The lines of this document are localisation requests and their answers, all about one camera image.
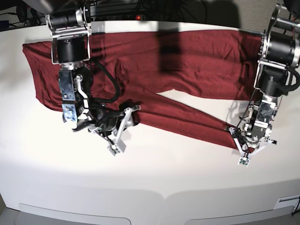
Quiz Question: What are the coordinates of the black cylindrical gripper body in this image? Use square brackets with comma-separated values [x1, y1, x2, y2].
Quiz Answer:
[239, 130, 264, 148]
[92, 110, 124, 138]

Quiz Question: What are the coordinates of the dark red long-sleeve shirt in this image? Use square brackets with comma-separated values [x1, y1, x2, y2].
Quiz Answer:
[23, 30, 261, 148]

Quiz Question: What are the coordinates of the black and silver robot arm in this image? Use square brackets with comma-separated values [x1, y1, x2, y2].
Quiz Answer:
[26, 0, 140, 137]

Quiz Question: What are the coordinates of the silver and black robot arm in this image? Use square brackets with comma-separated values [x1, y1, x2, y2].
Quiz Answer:
[232, 0, 300, 152]

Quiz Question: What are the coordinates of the black power strip red switch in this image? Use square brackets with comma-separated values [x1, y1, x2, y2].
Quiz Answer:
[92, 15, 143, 21]

